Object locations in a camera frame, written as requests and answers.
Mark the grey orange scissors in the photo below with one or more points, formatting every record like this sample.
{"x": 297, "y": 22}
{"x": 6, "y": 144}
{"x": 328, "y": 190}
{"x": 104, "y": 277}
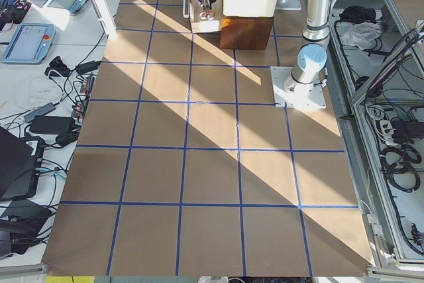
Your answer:
{"x": 207, "y": 13}

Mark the dark wooden drawer cabinet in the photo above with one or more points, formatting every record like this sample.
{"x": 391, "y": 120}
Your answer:
{"x": 245, "y": 33}

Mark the white plastic tray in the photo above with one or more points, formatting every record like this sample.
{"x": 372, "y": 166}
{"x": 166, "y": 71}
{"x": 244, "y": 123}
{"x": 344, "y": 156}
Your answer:
{"x": 249, "y": 8}

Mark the white cloth pile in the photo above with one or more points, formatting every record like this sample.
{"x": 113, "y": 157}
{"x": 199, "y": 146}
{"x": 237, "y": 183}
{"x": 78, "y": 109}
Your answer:
{"x": 362, "y": 35}

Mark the near teach pendant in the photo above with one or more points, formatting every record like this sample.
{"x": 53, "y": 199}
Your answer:
{"x": 29, "y": 44}

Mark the black power adapter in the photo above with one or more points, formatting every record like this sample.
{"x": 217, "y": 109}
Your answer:
{"x": 51, "y": 125}

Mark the black laptop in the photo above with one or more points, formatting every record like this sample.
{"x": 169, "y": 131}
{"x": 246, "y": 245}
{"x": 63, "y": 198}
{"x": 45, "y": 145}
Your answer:
{"x": 20, "y": 160}

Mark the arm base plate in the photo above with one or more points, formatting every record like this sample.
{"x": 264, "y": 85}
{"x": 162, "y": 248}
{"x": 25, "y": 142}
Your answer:
{"x": 288, "y": 93}

